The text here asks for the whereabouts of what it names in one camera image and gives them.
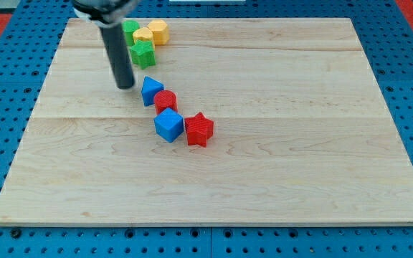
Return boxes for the green star block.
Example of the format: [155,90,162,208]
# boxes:
[130,40,156,70]

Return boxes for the green cylinder block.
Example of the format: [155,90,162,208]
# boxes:
[122,19,140,47]

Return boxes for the blue triangle block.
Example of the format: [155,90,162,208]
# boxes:
[141,77,164,107]

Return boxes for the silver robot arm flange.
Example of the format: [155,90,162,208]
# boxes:
[71,0,141,28]

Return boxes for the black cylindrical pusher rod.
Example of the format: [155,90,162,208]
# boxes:
[100,24,135,90]

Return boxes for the light wooden board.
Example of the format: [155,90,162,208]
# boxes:
[0,18,413,227]

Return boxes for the red star block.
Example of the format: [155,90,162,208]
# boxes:
[184,112,214,148]

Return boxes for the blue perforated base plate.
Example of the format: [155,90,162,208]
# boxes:
[0,0,413,257]

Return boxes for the yellow heart block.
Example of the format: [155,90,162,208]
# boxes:
[132,27,155,49]

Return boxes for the red cylinder block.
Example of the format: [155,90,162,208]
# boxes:
[153,90,178,115]

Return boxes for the blue cube block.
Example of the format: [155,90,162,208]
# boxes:
[153,107,184,143]

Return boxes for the yellow hexagon block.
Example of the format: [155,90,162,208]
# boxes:
[147,19,170,45]

